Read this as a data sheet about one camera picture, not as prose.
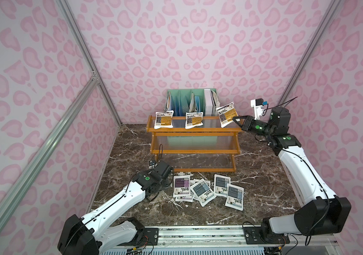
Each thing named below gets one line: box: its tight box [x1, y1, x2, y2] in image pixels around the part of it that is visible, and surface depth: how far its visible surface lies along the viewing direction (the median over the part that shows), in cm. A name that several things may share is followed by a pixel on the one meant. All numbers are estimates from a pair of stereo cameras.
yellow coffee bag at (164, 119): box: [153, 109, 175, 130], surface depth 80 cm
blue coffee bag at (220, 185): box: [213, 174, 231, 198], surface depth 90 cm
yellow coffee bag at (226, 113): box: [215, 101, 239, 129], surface depth 76 cm
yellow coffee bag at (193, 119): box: [184, 111, 204, 130], surface depth 80 cm
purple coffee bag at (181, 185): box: [173, 174, 192, 198], surface depth 90 cm
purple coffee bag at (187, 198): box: [175, 193, 194, 203], surface depth 86 cm
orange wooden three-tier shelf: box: [146, 115, 246, 173], surface depth 103 cm
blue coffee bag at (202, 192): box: [189, 178, 217, 207], surface depth 86 cm
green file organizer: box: [165, 88, 221, 117], surface depth 102 cm
